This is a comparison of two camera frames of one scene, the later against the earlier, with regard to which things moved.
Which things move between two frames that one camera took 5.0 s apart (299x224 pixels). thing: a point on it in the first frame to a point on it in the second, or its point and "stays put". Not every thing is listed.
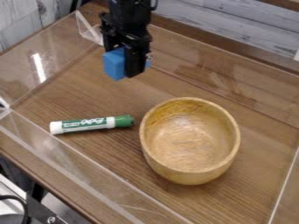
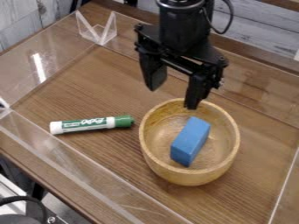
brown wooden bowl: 190,137 stays put
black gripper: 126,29 to 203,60
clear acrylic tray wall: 187,143 stays put
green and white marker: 59,127 stays put
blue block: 115,63 to 187,144
